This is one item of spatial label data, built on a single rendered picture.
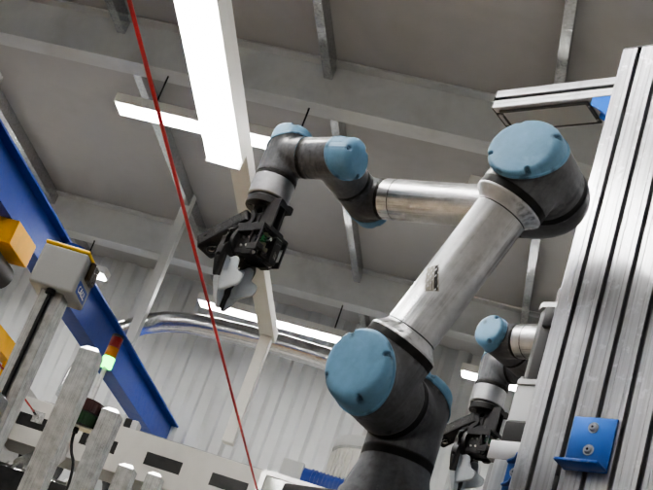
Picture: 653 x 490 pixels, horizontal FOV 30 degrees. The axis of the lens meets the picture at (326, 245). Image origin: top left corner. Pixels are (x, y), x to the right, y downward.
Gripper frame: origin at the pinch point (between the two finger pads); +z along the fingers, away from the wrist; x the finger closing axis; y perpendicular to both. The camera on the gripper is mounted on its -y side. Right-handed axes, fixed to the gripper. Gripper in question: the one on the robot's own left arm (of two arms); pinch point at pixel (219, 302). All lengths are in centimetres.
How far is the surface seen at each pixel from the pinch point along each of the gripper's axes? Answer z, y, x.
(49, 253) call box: 11.8, 1.5, -36.1
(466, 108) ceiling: -358, -274, 390
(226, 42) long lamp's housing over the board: -103, -81, 42
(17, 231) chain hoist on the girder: -182, -458, 246
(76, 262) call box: 11.9, 5.1, -33.7
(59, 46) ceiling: -332, -512, 246
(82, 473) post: 30.2, -26.4, 8.7
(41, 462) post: 35.4, -12.1, -11.8
